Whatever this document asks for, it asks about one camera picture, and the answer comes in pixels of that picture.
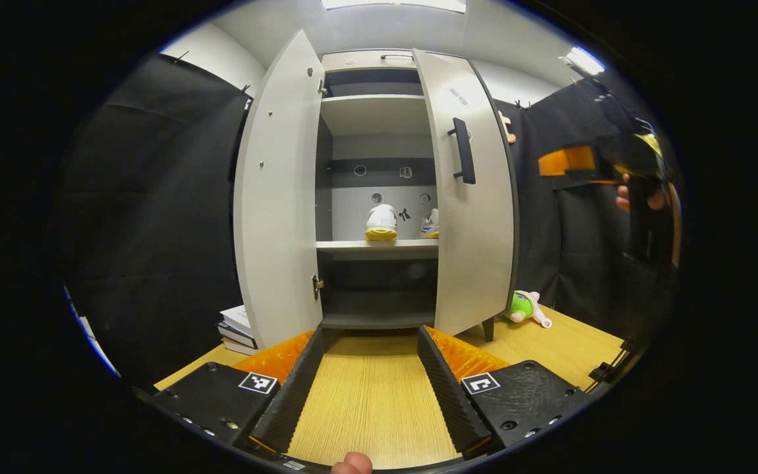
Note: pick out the white canvas shoe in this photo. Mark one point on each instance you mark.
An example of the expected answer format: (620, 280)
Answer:
(430, 224)
(381, 220)

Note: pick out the stack of books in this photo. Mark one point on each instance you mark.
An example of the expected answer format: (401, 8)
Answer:
(237, 326)

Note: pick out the green pink plush toy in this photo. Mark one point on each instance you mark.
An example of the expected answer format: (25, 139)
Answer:
(522, 306)

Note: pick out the grey cabinet door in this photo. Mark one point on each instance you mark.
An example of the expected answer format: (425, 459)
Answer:
(478, 250)
(277, 217)

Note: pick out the ceiling light panel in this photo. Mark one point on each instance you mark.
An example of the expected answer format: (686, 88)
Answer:
(583, 60)

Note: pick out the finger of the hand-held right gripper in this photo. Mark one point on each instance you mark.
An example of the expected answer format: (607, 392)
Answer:
(566, 161)

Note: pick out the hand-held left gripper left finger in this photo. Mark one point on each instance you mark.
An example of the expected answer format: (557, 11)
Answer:
(297, 388)

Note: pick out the grey shoe cabinet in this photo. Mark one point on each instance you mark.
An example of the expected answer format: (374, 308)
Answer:
(372, 112)

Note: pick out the grey cabinet drawer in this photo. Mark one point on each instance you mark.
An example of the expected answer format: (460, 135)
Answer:
(359, 60)

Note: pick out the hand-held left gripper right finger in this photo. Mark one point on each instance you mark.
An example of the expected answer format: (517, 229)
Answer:
(448, 388)

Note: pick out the black table bracket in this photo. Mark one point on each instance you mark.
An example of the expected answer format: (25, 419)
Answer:
(606, 372)

